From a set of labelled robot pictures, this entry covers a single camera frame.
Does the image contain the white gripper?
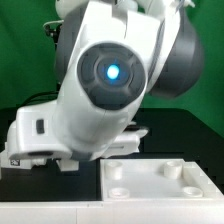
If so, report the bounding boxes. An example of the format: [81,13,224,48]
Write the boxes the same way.
[101,126,149,158]

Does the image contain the white square tabletop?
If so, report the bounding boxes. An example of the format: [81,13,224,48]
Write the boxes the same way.
[100,159,224,201]

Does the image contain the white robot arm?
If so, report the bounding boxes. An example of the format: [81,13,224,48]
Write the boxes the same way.
[51,0,203,161]

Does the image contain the white L-shaped obstacle wall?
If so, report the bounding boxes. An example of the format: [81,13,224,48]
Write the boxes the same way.
[0,198,224,224]

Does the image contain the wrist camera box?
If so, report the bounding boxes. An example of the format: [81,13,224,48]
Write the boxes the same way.
[7,101,72,160]

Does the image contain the black cables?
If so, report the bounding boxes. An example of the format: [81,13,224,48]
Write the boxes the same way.
[20,90,61,108]

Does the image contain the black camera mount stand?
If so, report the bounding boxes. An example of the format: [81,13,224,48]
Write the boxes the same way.
[43,20,63,37]

